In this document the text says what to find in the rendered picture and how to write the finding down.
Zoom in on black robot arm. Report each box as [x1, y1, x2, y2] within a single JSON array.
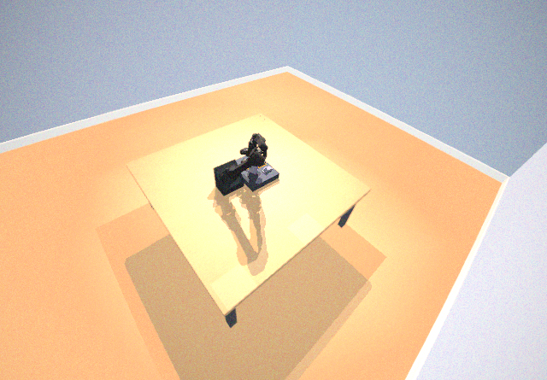
[[219, 133, 268, 184]]

